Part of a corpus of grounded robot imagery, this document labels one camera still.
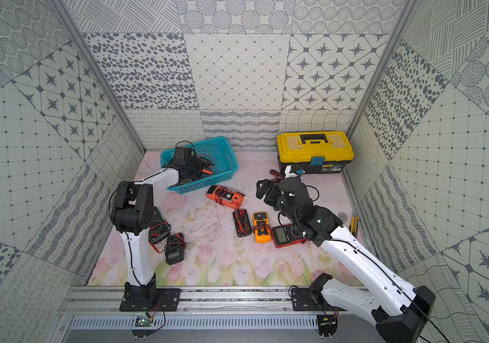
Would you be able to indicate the aluminium mounting rail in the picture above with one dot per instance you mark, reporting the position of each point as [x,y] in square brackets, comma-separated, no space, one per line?
[261,314]

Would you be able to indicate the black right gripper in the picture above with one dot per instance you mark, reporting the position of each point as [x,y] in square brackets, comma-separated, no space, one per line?
[269,199]

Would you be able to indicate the small black multimeter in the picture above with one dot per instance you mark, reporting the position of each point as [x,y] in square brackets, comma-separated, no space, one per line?
[175,248]

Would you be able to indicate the adjustable wrench orange handle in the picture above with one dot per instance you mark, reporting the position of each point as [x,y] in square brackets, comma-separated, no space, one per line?
[343,216]

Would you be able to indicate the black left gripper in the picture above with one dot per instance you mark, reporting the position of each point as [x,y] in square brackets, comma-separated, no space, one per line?
[195,167]

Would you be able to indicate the teal plastic basket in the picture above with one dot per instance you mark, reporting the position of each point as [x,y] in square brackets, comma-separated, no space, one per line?
[218,152]

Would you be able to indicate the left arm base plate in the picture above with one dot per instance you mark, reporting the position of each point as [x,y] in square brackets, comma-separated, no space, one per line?
[138,299]

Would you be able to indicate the black multimeter with red leads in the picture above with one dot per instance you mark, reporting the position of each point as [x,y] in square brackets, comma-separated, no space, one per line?
[241,219]

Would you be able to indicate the red flat multimeter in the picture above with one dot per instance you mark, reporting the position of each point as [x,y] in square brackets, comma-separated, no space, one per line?
[286,235]

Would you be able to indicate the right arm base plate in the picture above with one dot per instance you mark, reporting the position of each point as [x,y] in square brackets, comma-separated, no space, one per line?
[303,301]

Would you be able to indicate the green multimeter left side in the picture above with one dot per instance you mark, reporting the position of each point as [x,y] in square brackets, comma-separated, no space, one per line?
[159,230]

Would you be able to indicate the orange black multimeter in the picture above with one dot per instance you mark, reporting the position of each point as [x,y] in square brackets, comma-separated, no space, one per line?
[207,170]

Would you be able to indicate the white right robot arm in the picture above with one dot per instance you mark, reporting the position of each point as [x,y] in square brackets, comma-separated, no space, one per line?
[398,309]

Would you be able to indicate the dark green multimeter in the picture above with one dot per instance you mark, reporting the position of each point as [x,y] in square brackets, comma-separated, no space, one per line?
[277,175]

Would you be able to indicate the yellow black toolbox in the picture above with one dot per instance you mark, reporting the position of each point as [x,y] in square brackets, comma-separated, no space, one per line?
[316,152]

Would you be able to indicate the orange multimeter with leads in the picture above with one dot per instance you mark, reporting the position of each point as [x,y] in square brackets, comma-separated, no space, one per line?
[225,196]

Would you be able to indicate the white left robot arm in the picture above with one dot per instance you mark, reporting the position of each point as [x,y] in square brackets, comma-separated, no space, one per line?
[133,213]

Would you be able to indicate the yellow multimeter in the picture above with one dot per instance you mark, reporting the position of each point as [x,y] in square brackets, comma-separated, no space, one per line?
[261,229]

